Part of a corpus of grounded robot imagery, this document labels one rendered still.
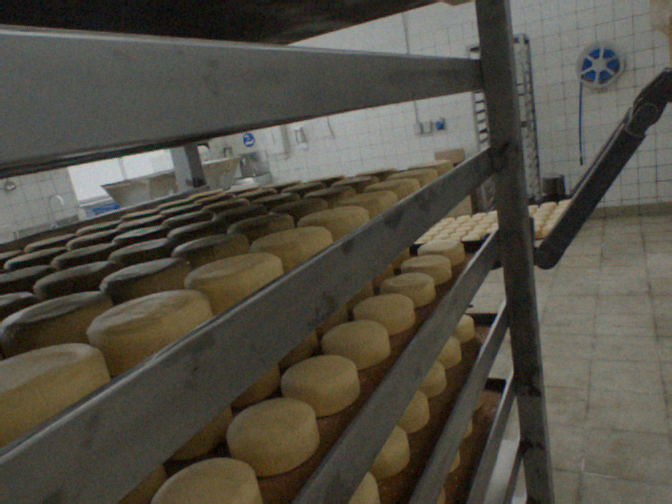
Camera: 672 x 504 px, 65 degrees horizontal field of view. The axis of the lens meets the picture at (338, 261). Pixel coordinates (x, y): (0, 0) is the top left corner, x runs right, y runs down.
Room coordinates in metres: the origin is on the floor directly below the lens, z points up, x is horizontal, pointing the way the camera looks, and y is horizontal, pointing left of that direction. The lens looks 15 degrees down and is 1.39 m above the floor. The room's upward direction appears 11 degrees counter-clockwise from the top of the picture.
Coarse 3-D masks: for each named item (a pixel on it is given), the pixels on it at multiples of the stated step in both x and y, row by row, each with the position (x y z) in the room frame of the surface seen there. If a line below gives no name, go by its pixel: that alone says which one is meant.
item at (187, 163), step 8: (176, 152) 0.79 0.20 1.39; (184, 152) 0.78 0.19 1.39; (192, 152) 0.79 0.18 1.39; (176, 160) 0.79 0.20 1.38; (184, 160) 0.78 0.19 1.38; (192, 160) 0.79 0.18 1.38; (200, 160) 0.80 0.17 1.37; (176, 168) 0.79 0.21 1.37; (184, 168) 0.78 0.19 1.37; (192, 168) 0.78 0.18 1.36; (200, 168) 0.80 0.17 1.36; (176, 176) 0.79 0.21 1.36; (184, 176) 0.78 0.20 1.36; (192, 176) 0.78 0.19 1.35; (200, 176) 0.79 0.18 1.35; (184, 184) 0.79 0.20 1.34; (192, 184) 0.78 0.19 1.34; (200, 184) 0.79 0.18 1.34
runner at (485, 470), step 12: (504, 396) 0.53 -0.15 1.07; (504, 408) 0.52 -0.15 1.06; (504, 420) 0.51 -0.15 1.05; (492, 432) 0.46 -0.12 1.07; (504, 432) 0.50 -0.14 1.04; (492, 444) 0.46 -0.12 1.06; (492, 456) 0.45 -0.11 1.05; (480, 468) 0.41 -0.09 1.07; (492, 468) 0.45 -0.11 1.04; (480, 480) 0.41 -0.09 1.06; (480, 492) 0.40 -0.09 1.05
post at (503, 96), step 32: (480, 0) 0.57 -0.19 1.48; (480, 32) 0.57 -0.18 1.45; (512, 32) 0.58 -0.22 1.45; (512, 64) 0.56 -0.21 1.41; (512, 96) 0.56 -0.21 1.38; (512, 128) 0.56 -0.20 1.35; (512, 160) 0.56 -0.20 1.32; (512, 192) 0.56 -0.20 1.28; (512, 224) 0.56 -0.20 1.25; (512, 256) 0.57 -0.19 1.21; (512, 288) 0.57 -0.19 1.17; (512, 320) 0.57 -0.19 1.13; (512, 352) 0.57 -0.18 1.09; (544, 416) 0.56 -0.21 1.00; (544, 448) 0.56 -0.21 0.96; (544, 480) 0.56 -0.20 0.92
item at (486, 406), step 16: (480, 400) 0.55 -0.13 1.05; (496, 400) 0.56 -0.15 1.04; (480, 416) 0.53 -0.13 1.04; (480, 432) 0.50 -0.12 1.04; (464, 448) 0.48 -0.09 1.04; (480, 448) 0.48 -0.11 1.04; (464, 464) 0.46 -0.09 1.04; (448, 480) 0.44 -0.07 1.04; (464, 480) 0.43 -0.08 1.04; (448, 496) 0.42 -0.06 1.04
